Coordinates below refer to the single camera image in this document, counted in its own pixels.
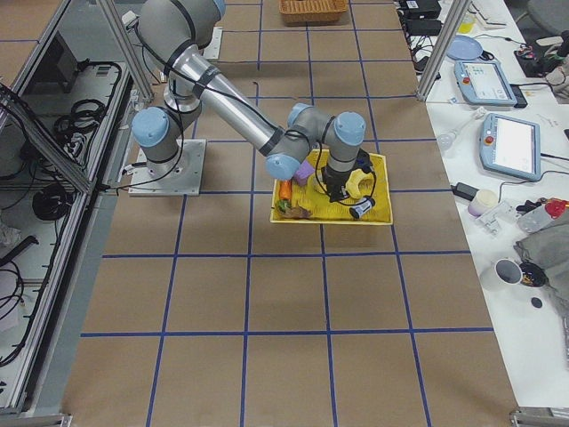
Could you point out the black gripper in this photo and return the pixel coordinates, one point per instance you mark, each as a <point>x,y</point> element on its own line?
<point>333,182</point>

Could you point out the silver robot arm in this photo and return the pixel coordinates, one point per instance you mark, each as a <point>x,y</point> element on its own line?
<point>175,33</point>

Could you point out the yellow toy banana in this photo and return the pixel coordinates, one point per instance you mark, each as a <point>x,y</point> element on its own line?
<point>352,185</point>

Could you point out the yellow plastic tray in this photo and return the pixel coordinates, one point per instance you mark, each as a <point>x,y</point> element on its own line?
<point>311,197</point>

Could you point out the small black label can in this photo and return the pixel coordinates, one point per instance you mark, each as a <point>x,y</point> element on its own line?
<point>362,207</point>

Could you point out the purple foam block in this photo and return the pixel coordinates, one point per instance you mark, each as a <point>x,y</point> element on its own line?
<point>302,175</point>

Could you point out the brown toy figure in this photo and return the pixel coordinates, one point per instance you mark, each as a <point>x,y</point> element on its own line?
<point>296,213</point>

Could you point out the orange toy carrot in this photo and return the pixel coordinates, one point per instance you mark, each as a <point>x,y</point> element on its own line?
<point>285,190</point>

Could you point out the black power adapter brick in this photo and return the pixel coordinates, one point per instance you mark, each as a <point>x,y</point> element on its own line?
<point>464,191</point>

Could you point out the white jar purple base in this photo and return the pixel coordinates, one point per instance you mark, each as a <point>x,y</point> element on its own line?
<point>483,201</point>

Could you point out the lower teach pendant tablet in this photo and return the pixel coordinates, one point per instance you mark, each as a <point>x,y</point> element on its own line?
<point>511,146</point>

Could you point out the teach pendant tablet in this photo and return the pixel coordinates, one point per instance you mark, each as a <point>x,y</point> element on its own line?
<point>511,146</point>
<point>483,83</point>

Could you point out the upper teach pendant tablet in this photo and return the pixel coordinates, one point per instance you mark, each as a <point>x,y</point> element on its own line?
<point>483,83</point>

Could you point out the brown wicker basket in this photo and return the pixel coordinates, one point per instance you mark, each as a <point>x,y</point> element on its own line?
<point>312,11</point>

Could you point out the light blue plate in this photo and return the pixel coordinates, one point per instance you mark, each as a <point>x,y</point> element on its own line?
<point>464,48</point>

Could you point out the white mug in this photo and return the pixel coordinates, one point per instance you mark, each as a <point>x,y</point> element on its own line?
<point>501,275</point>

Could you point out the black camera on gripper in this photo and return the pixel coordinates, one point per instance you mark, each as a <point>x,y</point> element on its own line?
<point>363,162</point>

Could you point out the aluminium frame post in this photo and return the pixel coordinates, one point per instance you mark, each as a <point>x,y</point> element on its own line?
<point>453,19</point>

